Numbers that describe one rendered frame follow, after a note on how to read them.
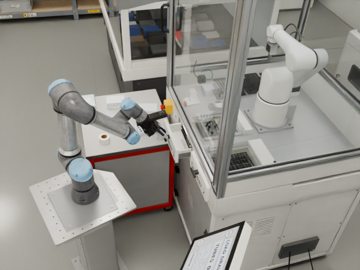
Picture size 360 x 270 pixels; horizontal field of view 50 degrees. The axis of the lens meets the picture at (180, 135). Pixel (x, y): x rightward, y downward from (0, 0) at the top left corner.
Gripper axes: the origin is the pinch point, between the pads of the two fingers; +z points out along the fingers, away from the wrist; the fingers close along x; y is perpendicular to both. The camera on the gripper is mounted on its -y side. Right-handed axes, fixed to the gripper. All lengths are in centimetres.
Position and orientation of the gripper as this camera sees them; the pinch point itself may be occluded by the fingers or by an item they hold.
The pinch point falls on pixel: (166, 134)
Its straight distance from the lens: 229.1
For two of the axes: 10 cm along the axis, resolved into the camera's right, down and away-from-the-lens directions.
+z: 5.8, 5.3, 6.2
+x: 2.4, 6.2, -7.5
